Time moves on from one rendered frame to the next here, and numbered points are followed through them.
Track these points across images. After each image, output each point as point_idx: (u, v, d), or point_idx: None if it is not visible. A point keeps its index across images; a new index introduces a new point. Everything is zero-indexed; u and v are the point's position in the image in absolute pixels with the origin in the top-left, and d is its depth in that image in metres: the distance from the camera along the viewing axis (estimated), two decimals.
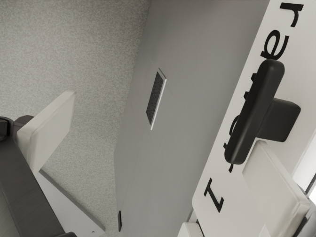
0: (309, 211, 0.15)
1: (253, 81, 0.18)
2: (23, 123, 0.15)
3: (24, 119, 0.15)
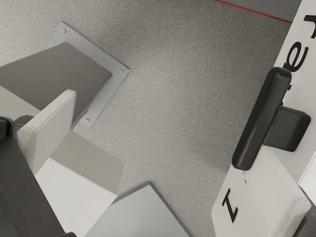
0: (309, 211, 0.15)
1: (261, 88, 0.19)
2: (23, 123, 0.15)
3: (24, 119, 0.15)
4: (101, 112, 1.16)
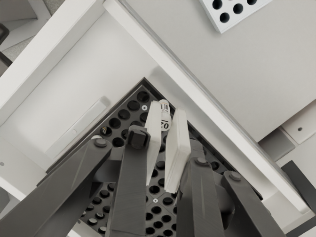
0: (194, 160, 0.16)
1: None
2: None
3: None
4: (11, 47, 1.16)
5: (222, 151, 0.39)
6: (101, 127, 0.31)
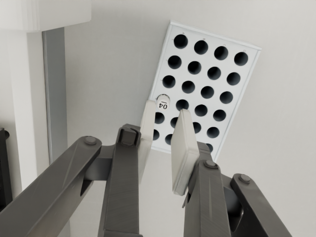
0: (202, 162, 0.16)
1: None
2: None
3: None
4: None
5: None
6: None
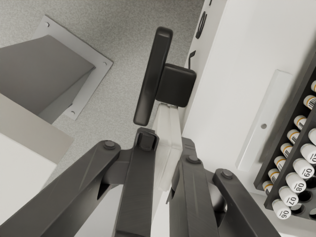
0: (185, 158, 0.16)
1: (152, 47, 0.20)
2: None
3: (142, 130, 0.18)
4: (86, 104, 1.18)
5: None
6: None
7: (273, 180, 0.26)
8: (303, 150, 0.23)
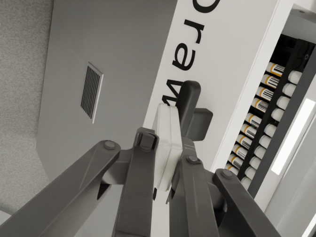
0: (185, 158, 0.16)
1: (177, 98, 0.22)
2: None
3: (141, 130, 0.18)
4: None
5: None
6: (277, 100, 0.30)
7: (236, 163, 0.34)
8: (263, 141, 0.31)
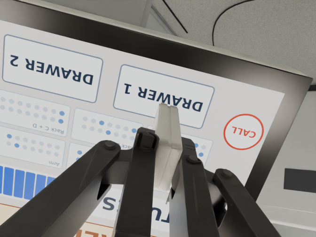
0: (185, 158, 0.16)
1: None
2: None
3: (142, 130, 0.18)
4: None
5: None
6: None
7: None
8: None
